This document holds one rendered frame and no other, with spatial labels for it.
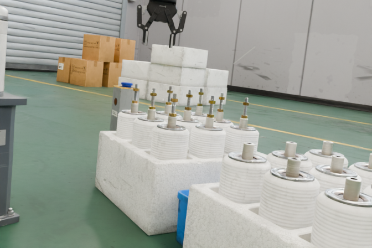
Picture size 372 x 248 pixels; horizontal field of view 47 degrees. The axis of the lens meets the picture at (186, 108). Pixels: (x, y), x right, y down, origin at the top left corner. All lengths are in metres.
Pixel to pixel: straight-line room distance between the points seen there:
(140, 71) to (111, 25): 3.64
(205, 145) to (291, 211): 0.45
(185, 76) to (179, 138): 2.89
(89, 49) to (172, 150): 4.16
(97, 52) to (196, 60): 1.45
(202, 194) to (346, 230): 0.30
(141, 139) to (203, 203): 0.39
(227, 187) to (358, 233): 0.27
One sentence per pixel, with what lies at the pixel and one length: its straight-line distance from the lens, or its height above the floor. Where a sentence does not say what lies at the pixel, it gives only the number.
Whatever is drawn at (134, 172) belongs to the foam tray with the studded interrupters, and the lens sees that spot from 1.12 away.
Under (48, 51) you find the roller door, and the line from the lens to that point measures 7.03.
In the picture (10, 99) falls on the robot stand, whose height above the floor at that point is 0.30.
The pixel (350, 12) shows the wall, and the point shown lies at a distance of 6.35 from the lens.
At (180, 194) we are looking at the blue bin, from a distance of 1.00.
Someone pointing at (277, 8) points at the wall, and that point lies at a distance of 6.76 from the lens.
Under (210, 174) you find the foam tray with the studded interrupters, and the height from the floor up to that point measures 0.15.
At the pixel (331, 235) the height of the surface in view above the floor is 0.20.
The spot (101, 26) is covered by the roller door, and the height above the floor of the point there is 0.84.
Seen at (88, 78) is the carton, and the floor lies 0.09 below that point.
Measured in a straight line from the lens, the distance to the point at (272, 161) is 0.89.
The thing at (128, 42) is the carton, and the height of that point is 0.56.
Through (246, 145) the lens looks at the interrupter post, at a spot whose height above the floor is 0.28.
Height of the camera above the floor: 0.43
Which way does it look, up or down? 7 degrees down
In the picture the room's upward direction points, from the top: 6 degrees clockwise
